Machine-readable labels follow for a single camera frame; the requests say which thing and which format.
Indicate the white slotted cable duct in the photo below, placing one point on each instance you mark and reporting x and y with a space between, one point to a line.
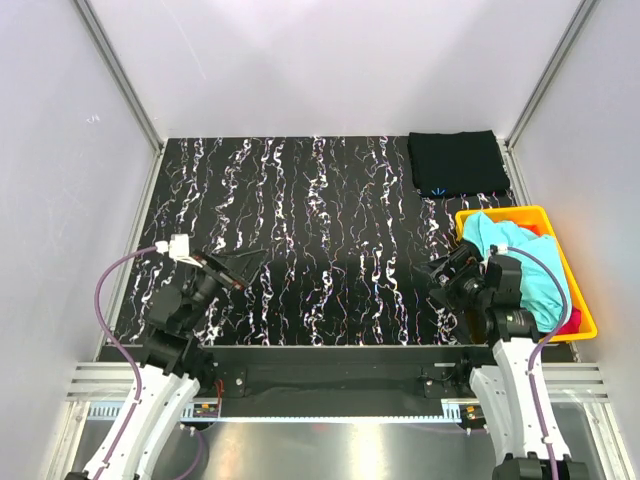
329 411

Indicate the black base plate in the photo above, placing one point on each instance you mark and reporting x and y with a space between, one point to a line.
394 373

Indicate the orange t shirt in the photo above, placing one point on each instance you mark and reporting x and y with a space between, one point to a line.
532 228

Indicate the yellow plastic bin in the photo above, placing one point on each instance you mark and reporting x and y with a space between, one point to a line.
549 287

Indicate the folded black t shirt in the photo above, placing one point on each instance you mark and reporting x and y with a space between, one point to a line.
448 165

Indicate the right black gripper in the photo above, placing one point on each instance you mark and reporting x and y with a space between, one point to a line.
464 262

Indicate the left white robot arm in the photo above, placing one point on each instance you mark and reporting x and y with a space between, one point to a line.
174 367

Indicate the magenta t shirt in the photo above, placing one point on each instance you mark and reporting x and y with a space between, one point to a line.
573 324

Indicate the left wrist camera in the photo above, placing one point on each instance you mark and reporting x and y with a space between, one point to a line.
177 248

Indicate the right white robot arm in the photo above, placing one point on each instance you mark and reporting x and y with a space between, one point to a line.
488 288

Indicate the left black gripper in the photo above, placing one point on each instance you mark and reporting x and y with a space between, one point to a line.
244 266

